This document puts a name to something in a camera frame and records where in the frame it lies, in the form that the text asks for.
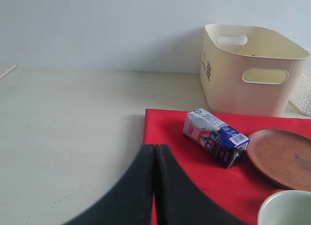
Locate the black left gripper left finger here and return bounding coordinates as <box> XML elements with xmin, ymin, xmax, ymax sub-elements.
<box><xmin>66</xmin><ymin>144</ymin><xmax>155</xmax><ymax>225</ymax></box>

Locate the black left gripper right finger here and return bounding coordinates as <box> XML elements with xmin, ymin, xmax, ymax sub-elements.
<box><xmin>155</xmin><ymin>144</ymin><xmax>245</xmax><ymax>225</ymax></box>

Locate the blue white milk carton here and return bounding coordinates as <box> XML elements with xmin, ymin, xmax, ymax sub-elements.
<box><xmin>183</xmin><ymin>108</ymin><xmax>250</xmax><ymax>168</ymax></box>

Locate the pale green ceramic bowl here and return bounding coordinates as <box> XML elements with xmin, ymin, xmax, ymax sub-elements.
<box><xmin>257</xmin><ymin>190</ymin><xmax>311</xmax><ymax>225</ymax></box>

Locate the brown wooden plate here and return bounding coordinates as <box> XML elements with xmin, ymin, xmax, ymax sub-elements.
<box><xmin>246</xmin><ymin>129</ymin><xmax>311</xmax><ymax>191</ymax></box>

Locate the cream plastic bin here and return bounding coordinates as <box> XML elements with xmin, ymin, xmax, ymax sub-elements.
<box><xmin>200</xmin><ymin>24</ymin><xmax>310</xmax><ymax>116</ymax></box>

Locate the white perforated plastic basket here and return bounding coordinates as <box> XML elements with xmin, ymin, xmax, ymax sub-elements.
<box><xmin>289</xmin><ymin>57</ymin><xmax>311</xmax><ymax>117</ymax></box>

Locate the white strip on table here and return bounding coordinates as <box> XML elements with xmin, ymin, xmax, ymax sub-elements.
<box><xmin>0</xmin><ymin>64</ymin><xmax>17</xmax><ymax>80</ymax></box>

